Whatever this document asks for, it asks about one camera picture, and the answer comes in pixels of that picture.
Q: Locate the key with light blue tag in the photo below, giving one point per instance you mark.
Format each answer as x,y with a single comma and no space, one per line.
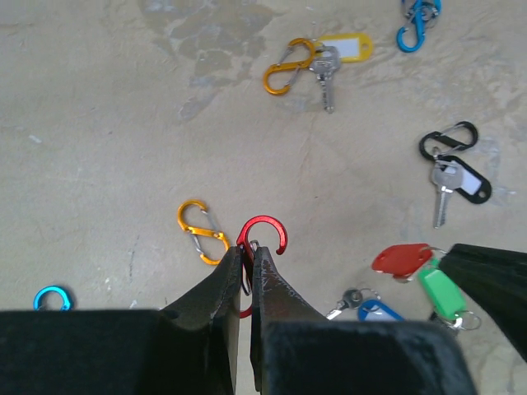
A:
368,305

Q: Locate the key with yellow tag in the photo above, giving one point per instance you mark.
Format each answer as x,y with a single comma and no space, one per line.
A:
331,52

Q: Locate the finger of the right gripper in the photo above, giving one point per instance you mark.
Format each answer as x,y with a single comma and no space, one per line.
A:
495,279

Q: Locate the key with black tag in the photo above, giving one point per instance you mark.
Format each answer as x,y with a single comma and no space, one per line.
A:
451,175

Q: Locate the key with red tag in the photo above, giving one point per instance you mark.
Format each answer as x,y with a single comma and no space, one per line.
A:
407,262

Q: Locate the orange red carabiner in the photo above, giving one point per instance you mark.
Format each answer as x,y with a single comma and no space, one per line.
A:
294,67

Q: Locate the black carabiner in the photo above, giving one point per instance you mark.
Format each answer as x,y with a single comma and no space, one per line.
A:
443,137

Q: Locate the teal carabiner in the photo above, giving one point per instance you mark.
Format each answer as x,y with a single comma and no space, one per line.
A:
54,297

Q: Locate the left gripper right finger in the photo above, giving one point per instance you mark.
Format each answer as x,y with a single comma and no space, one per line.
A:
297,350

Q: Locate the blue carabiner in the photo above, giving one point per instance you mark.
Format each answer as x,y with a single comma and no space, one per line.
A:
411,36

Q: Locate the key with green tag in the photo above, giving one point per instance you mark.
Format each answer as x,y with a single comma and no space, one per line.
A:
448,302

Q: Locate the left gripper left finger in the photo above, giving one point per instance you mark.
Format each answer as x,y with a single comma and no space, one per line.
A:
189,347

